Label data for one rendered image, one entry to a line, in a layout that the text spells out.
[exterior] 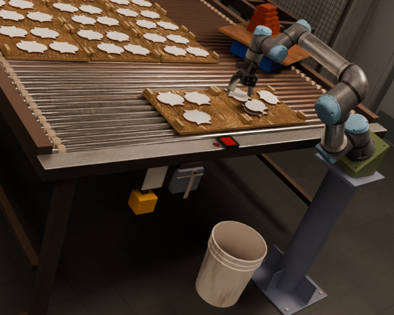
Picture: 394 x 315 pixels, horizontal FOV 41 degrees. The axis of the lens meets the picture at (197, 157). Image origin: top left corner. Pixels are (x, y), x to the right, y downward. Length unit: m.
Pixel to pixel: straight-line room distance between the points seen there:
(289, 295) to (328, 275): 0.40
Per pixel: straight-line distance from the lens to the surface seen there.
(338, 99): 2.13
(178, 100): 2.53
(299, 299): 3.19
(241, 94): 2.57
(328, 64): 2.27
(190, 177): 2.30
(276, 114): 2.79
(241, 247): 2.96
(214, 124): 2.46
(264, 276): 3.20
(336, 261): 3.63
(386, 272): 3.81
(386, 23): 5.71
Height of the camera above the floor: 2.05
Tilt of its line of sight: 31 degrees down
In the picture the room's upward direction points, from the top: 20 degrees clockwise
